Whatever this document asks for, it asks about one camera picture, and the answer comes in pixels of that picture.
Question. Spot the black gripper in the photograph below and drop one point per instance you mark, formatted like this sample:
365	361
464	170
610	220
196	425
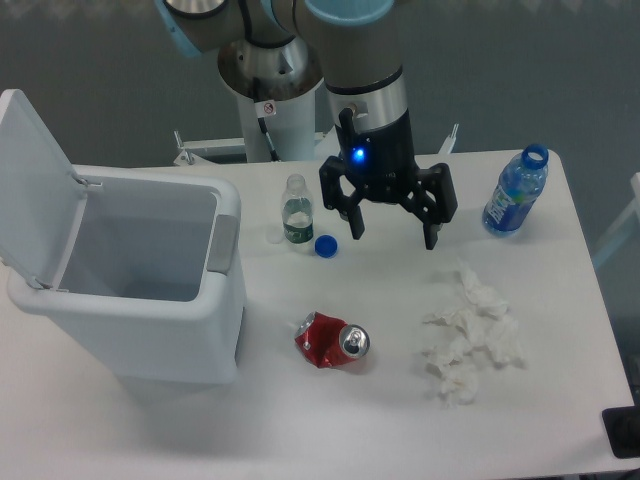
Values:
380	164

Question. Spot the crushed red soda can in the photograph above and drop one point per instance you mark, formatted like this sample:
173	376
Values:
328	342

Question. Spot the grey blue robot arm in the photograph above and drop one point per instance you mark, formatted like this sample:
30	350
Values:
355	43

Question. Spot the blue bottle cap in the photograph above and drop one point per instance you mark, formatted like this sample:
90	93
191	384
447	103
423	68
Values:
326	246

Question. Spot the clear empty plastic bottle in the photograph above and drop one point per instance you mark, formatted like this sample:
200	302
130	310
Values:
297	214

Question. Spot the blue plastic drink bottle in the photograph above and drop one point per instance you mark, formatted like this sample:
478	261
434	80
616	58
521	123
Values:
519	185

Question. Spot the crumpled white tissue paper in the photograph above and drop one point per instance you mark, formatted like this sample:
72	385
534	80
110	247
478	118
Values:
480	324

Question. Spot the white trash bin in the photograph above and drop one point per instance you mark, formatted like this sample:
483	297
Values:
153	285

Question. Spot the black device at edge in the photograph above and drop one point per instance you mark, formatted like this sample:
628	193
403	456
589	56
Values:
622	429

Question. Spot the white trash bin lid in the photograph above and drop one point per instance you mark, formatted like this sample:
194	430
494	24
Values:
43	198

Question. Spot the white frame at right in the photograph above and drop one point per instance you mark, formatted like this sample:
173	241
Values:
623	227

